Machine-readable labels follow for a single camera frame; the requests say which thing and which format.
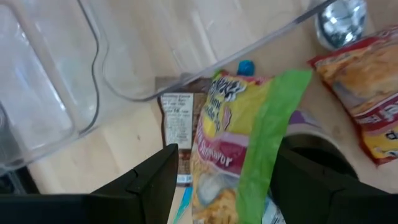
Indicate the clear plastic organizer bin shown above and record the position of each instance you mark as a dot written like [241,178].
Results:
[46,77]

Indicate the red beef ramen packet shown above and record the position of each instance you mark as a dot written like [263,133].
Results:
[367,84]

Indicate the blue ramen packet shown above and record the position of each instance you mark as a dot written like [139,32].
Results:
[273,214]

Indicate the green shrimp ramen packet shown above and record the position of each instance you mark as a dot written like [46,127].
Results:
[264,124]

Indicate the brown snack packet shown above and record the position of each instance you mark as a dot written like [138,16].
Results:
[177,124]

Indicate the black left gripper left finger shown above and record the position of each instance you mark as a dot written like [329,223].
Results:
[155,174]

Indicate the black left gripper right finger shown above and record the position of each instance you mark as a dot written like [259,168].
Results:
[298,193]

